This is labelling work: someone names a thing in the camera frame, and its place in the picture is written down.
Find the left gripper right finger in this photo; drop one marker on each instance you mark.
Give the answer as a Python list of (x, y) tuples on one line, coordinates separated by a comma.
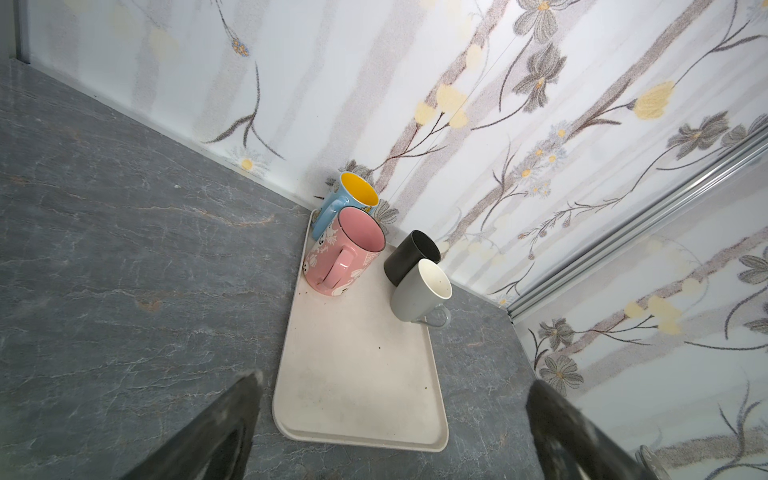
[(569, 445)]

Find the pink glass mug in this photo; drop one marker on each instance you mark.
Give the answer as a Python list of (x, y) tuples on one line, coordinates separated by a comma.
[(349, 244)]

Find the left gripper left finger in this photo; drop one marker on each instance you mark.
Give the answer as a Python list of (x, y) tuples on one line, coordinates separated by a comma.
[(216, 444)]

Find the beige rectangular tray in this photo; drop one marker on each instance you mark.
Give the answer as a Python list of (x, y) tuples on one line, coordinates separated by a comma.
[(352, 373)]

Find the black mug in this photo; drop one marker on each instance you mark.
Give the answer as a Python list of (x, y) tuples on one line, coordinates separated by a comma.
[(416, 246)]

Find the grey mug white inside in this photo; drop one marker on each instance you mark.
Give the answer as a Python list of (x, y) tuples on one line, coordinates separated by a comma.
[(423, 290)]

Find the blue mug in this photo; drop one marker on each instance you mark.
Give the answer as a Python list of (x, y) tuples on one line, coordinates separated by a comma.
[(350, 190)]

